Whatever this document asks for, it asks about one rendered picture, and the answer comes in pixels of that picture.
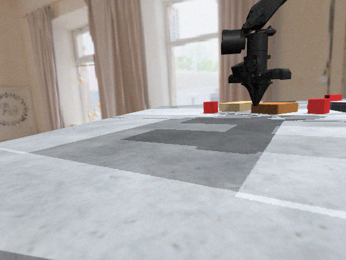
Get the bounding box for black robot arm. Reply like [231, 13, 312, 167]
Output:
[221, 0, 287, 78]

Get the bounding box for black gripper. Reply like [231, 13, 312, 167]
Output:
[228, 51, 291, 106]

